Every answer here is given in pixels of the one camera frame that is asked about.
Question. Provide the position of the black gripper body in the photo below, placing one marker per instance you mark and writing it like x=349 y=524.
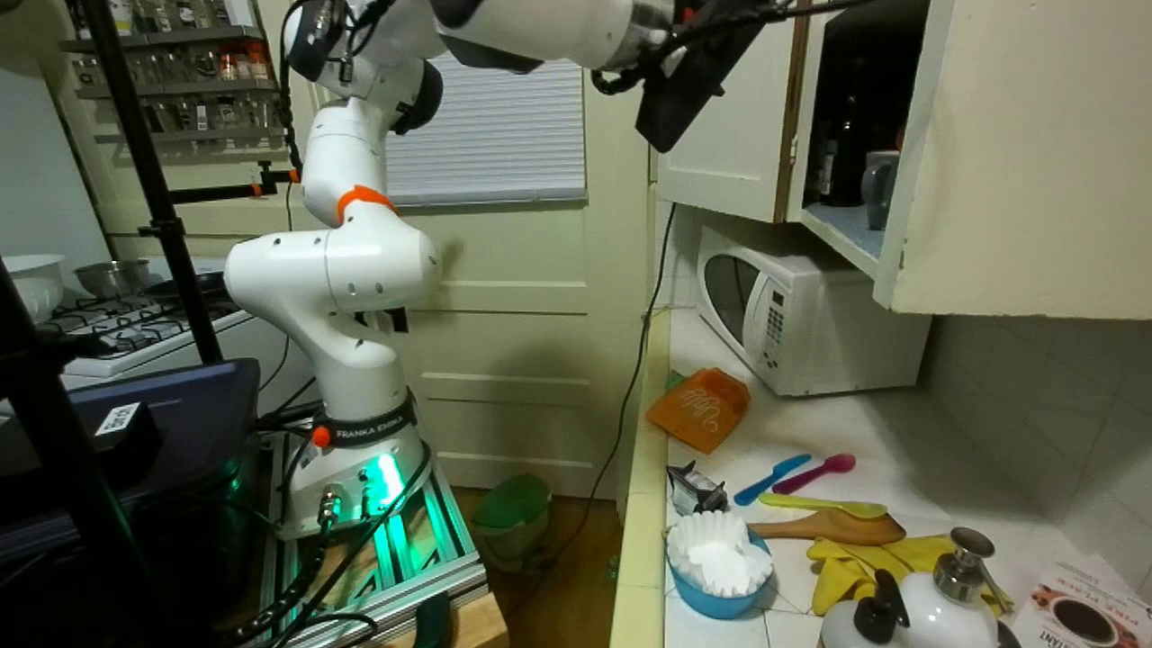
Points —
x=677 y=83

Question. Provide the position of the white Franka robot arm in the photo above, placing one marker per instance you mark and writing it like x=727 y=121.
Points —
x=349 y=277

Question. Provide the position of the closed cream cabinet door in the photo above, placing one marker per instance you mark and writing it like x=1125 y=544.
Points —
x=734 y=158

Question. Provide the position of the open cream cabinet door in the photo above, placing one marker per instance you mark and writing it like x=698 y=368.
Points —
x=1031 y=158

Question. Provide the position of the blue plastic spoon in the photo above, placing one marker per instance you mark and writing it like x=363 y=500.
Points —
x=777 y=476

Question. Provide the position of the pink plastic spoon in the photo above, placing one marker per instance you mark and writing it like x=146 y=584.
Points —
x=815 y=476

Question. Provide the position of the yellow-green plastic spoon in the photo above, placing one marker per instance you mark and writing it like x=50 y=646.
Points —
x=830 y=505

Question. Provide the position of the white window blind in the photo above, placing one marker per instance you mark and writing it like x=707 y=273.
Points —
x=506 y=140

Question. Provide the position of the grey mug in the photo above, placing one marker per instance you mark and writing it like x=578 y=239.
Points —
x=884 y=190

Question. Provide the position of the white microwave oven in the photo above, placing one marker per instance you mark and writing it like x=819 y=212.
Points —
x=830 y=325

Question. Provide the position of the cream panel door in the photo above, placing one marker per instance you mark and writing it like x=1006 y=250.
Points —
x=527 y=361

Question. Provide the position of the orange sponge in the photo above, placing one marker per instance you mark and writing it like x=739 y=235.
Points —
x=699 y=407

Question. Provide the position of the black binder clip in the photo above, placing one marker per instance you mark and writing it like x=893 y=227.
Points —
x=698 y=493

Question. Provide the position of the green bucket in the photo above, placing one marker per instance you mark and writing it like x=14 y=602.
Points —
x=514 y=520

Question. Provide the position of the white coffee filters stack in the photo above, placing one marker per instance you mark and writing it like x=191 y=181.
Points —
x=718 y=556

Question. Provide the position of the wooden spatula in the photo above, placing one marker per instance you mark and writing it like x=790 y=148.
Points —
x=842 y=532

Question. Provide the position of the yellow rubber gloves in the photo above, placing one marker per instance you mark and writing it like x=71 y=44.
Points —
x=853 y=569

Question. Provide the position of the blue bowl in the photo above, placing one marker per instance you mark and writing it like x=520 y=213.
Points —
x=722 y=602

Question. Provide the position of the black stand pole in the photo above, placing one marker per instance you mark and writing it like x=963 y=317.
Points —
x=56 y=481
x=151 y=181

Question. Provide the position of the metal sink strainer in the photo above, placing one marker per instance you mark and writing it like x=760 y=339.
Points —
x=975 y=543

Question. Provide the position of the spice jar shelf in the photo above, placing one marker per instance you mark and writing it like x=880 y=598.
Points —
x=119 y=75

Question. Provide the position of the dark blue box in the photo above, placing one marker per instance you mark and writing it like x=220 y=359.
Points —
x=191 y=416

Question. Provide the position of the gas stove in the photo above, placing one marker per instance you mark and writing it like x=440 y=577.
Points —
x=133 y=325

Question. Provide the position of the coffee print paper sheet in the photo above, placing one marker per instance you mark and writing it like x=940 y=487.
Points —
x=1085 y=598

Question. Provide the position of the white pot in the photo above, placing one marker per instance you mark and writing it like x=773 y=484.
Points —
x=34 y=285

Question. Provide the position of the cream wall cabinet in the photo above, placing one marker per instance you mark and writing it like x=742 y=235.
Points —
x=860 y=235

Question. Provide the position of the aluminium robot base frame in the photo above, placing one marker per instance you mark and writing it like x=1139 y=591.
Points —
x=419 y=551

